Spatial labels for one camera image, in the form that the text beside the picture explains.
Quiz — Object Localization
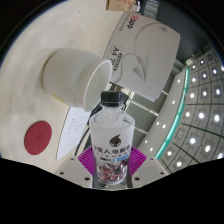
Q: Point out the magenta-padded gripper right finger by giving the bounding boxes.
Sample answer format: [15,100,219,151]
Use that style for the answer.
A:
[127,145,169,189]

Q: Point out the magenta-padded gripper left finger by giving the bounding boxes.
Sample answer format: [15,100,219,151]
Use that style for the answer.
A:
[54,146,98,190]

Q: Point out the clear bottle with white label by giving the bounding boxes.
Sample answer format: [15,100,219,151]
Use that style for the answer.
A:
[88,90,136,186]

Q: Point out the white paper sheet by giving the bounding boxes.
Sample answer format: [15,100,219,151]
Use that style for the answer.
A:
[55,105,93,162]

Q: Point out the flat round red coaster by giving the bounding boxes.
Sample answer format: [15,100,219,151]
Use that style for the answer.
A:
[23,120,53,156]

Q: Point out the yellow packet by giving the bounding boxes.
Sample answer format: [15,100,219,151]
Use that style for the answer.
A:
[49,89,69,105]

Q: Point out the ceiling lights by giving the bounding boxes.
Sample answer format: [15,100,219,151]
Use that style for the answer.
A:
[146,49,224,169]

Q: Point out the white cup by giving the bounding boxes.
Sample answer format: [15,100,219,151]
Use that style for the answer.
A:
[42,48,114,113]

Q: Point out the white paper carton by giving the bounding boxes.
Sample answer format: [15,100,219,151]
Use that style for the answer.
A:
[108,11,182,103]

